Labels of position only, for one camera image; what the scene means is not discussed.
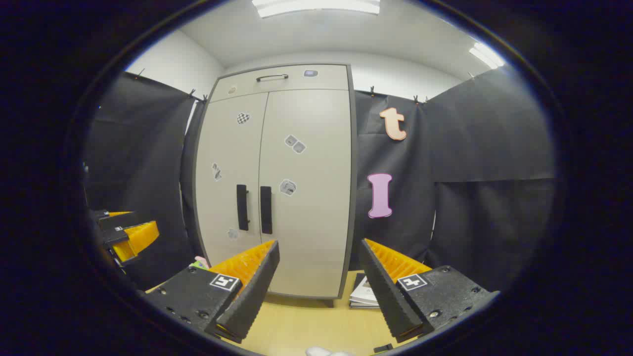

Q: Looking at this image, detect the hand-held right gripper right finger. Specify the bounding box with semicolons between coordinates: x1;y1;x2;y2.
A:
358;238;500;343

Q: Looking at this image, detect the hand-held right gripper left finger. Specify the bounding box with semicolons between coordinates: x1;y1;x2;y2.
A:
143;240;280;344

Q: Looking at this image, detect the grey cabinet door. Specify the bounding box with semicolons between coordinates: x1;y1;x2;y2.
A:
258;89;353;299
195;92;269;268

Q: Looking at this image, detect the grey double-door shoe cabinet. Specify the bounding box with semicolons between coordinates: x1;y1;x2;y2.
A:
192;63;358;300

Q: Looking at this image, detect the white portrait booklet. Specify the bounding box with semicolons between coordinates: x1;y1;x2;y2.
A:
349;273;381;310

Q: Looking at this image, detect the black backdrop cloth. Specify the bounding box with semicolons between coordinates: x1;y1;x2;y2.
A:
83;67;557;292

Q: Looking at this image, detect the small ceiling light panel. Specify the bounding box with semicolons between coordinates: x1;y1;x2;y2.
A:
469;42;506;70

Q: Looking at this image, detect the long ceiling light panel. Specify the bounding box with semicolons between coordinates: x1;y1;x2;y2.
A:
251;0;381;19

